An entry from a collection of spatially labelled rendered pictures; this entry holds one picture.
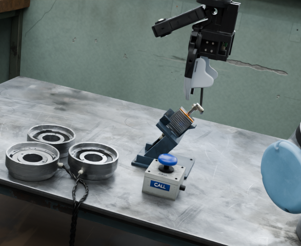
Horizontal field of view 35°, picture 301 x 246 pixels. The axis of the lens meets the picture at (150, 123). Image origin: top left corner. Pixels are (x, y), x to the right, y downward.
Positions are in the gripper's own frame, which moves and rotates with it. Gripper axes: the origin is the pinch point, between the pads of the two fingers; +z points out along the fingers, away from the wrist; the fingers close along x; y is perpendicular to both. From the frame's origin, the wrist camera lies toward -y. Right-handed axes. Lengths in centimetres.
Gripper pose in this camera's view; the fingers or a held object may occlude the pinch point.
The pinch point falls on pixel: (187, 90)
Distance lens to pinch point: 104.5
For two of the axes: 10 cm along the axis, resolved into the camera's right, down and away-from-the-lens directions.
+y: 9.5, 2.3, -2.0
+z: -1.4, 9.2, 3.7
